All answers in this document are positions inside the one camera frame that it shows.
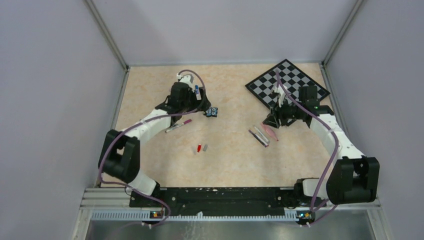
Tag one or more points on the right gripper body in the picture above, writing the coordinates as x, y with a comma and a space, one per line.
288, 112

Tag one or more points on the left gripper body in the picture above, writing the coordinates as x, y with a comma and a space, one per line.
191, 103

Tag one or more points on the blue cap whiteboard marker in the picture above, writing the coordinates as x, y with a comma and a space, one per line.
197, 93

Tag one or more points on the red cap white marker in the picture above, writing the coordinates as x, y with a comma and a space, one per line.
262, 136

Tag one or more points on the purple pen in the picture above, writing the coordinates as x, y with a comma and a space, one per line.
260, 140

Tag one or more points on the pink highlighter pen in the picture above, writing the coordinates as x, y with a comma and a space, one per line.
269, 131

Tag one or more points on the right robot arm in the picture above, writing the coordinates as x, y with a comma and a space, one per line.
349, 177

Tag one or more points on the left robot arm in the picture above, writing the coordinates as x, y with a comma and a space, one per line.
121, 151

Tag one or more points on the magenta cap white marker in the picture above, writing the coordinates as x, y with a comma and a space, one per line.
176, 126

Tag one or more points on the blue owl eraser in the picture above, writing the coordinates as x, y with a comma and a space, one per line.
212, 112

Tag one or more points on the black grey chessboard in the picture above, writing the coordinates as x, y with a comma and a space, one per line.
292, 77

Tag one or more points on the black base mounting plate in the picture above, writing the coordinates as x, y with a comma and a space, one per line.
224, 201

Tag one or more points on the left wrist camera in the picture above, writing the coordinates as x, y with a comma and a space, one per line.
186, 79

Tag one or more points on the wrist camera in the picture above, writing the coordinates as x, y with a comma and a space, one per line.
279, 92
186, 79

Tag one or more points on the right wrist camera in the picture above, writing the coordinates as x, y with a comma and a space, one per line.
279, 92

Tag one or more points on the grey cable duct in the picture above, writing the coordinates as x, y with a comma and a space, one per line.
146, 215

